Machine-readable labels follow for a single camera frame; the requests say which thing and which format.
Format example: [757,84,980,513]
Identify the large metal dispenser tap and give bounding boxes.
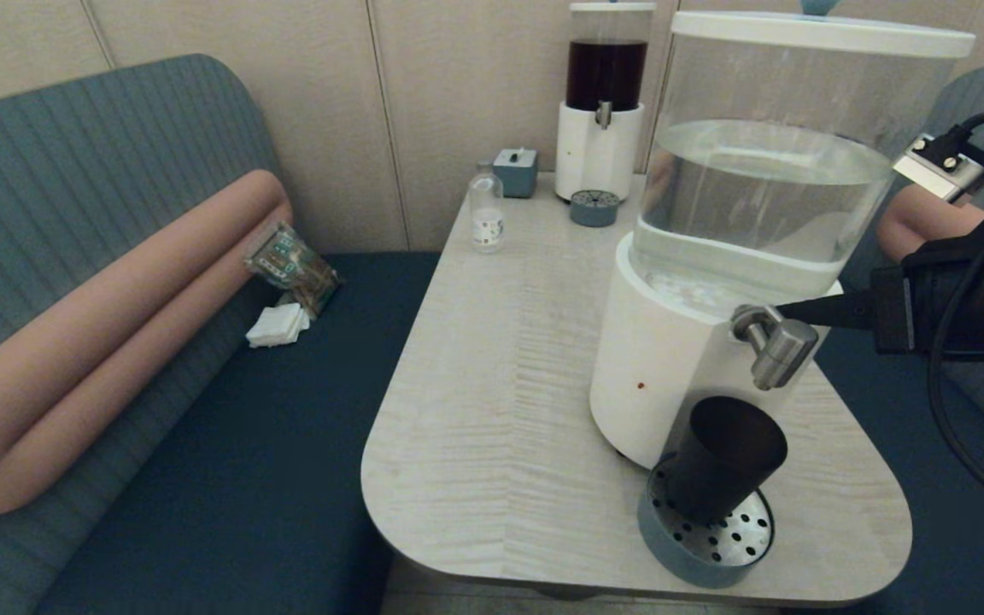
[730,304,820,391]

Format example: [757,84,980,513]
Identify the black plastic cup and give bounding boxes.
[661,395,788,525]

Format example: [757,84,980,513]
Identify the pink bolster cushion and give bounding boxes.
[875,181,984,381]
[0,169,294,517]

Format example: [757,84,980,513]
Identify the teal ribbed sofa bench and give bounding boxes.
[0,54,442,615]
[808,65,984,615]

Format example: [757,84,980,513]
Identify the large clear water dispenser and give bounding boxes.
[589,0,977,471]

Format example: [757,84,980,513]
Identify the small blue round drip tray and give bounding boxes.
[569,189,620,228]

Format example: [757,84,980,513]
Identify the small dark drink dispenser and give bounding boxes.
[554,0,657,203]

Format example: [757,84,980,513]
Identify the large blue round drip tray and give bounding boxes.
[636,453,775,589]

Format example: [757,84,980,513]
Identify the small blue tissue box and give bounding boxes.
[493,147,539,199]

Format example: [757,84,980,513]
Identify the small clear glass bottle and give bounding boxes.
[468,161,506,254]

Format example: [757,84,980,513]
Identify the clear plastic snack packet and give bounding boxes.
[243,222,342,319]

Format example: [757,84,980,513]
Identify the white folded napkins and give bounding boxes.
[245,302,312,349]

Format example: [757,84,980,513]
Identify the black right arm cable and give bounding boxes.
[928,113,984,522]

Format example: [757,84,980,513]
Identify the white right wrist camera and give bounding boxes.
[893,134,984,204]

